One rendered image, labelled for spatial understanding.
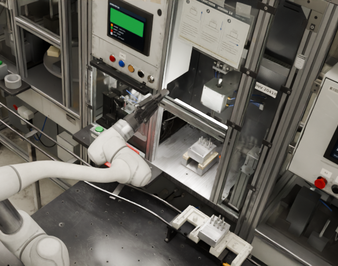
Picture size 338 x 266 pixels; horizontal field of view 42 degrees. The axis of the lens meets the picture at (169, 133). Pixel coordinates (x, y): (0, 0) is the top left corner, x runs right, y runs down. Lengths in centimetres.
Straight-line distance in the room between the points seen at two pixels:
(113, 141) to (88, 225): 66
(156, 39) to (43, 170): 74
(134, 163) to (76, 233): 70
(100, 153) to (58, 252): 45
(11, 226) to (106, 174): 49
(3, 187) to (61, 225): 89
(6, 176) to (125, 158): 48
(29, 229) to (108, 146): 51
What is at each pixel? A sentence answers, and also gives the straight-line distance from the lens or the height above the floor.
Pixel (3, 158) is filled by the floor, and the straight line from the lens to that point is 373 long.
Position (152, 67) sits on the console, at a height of 148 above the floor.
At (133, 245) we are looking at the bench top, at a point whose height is 68.
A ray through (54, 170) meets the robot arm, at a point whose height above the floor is 138.
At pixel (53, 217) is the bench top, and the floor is 68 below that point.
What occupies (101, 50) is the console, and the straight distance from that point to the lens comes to 222.
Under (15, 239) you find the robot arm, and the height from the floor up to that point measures 93.
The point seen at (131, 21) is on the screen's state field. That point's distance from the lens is 198.
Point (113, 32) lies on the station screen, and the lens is 208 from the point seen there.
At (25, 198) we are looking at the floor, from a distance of 341.
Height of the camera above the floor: 255
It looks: 40 degrees down
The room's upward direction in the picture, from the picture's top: 9 degrees clockwise
